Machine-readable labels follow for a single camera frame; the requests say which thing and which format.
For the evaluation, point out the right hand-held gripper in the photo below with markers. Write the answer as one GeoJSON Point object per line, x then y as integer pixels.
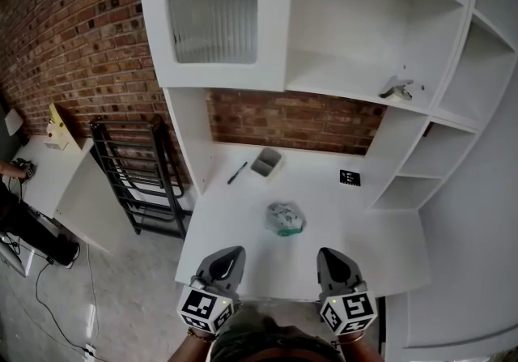
{"type": "Point", "coordinates": [350, 309]}

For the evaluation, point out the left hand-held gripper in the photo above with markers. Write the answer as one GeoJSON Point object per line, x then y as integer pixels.
{"type": "Point", "coordinates": [202, 307]}

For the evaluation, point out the clear bag with green zip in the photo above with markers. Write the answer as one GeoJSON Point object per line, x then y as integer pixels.
{"type": "Point", "coordinates": [283, 216]}

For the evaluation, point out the person's right forearm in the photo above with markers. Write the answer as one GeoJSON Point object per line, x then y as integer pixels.
{"type": "Point", "coordinates": [362, 352]}

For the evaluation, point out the person's left forearm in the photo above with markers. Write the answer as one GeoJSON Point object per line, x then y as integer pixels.
{"type": "Point", "coordinates": [190, 352]}

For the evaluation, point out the thin wrist bangles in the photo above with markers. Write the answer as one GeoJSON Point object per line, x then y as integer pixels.
{"type": "Point", "coordinates": [350, 339]}

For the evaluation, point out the black printed square card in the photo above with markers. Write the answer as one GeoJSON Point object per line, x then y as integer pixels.
{"type": "Point", "coordinates": [350, 177]}

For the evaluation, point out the black pen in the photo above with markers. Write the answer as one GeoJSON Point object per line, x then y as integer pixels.
{"type": "Point", "coordinates": [237, 173]}

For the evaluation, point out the black metal rack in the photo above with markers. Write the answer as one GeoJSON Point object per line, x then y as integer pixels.
{"type": "Point", "coordinates": [162, 174]}

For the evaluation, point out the grey pen holder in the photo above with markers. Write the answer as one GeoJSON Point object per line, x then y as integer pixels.
{"type": "Point", "coordinates": [265, 162]}

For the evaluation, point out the white power strip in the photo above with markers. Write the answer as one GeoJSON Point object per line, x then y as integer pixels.
{"type": "Point", "coordinates": [89, 350]}

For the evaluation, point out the white side table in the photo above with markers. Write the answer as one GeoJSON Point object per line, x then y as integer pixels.
{"type": "Point", "coordinates": [69, 190]}

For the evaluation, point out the grey metal stand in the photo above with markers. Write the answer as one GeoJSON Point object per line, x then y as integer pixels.
{"type": "Point", "coordinates": [14, 263]}

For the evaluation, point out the pale yellow box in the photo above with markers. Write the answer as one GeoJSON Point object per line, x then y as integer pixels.
{"type": "Point", "coordinates": [62, 129]}

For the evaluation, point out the grey handheld device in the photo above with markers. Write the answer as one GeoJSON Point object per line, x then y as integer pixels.
{"type": "Point", "coordinates": [25, 169]}

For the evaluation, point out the white desk with shelf unit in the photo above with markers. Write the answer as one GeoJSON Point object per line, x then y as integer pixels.
{"type": "Point", "coordinates": [344, 48]}

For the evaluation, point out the white table lamp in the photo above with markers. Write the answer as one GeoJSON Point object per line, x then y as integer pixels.
{"type": "Point", "coordinates": [13, 121]}

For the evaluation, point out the silver metal bracket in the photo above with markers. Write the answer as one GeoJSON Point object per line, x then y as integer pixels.
{"type": "Point", "coordinates": [394, 89]}

